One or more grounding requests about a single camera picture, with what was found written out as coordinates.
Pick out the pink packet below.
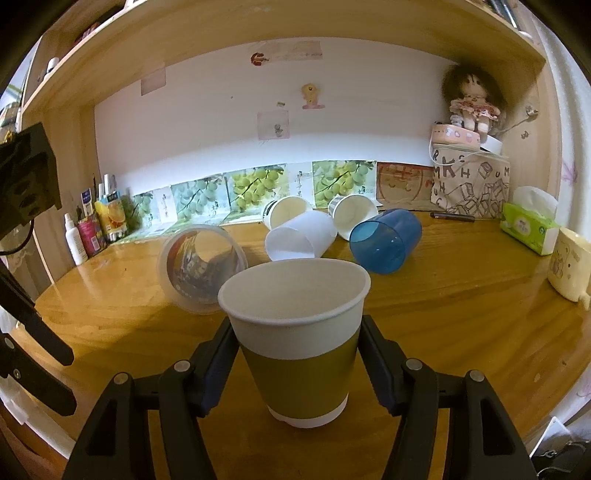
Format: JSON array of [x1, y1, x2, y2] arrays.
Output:
[[78, 217, 106, 258]]

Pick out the grape picture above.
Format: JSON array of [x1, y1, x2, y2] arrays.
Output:
[[313, 159, 377, 206], [224, 167, 287, 213], [171, 178, 225, 223], [129, 191, 154, 232]]

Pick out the rag doll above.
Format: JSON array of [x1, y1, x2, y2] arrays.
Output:
[[442, 64, 509, 137]]

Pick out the plain white paper cup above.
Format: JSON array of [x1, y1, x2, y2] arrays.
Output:
[[262, 196, 314, 230]]

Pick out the blue plastic cup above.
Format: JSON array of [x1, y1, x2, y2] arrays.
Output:
[[348, 209, 422, 276]]

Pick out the paper cup with olive sleeve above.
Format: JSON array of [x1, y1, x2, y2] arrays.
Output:
[[217, 259, 372, 430]]

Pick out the red-printed cardboard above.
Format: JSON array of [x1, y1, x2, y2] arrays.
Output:
[[376, 161, 437, 210]]

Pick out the green tissue pack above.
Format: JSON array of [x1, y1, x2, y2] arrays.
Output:
[[500, 186, 561, 256]]

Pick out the cream mug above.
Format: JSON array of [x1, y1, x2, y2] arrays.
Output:
[[547, 227, 591, 303]]

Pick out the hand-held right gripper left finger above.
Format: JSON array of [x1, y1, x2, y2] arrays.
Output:
[[62, 316, 241, 480]]

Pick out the dark bag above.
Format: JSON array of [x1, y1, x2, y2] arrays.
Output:
[[530, 415, 591, 480]]

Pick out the pink box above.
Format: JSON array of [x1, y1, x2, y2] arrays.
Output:
[[430, 123, 481, 149]]

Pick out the striped white paper cup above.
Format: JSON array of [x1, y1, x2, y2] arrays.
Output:
[[328, 194, 379, 241]]

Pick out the yellow wall sticker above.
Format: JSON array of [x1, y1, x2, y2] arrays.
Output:
[[301, 83, 325, 110]]

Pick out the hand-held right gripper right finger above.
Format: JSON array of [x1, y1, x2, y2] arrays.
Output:
[[358, 314, 539, 480]]

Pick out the white bottle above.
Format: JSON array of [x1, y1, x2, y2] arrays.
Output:
[[64, 212, 88, 266]]

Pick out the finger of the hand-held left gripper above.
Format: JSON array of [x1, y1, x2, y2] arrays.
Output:
[[0, 332, 78, 417], [0, 263, 75, 366]]

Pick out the letter-printed tote bag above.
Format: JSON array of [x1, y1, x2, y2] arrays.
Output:
[[430, 147, 512, 220]]

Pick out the wooden shelf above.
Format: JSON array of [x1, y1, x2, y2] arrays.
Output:
[[18, 0, 561, 282]]

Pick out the clear plastic cup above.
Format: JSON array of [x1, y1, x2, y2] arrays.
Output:
[[157, 224, 249, 315]]

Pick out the white plastic cup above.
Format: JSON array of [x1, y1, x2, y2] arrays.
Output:
[[264, 210, 338, 264]]

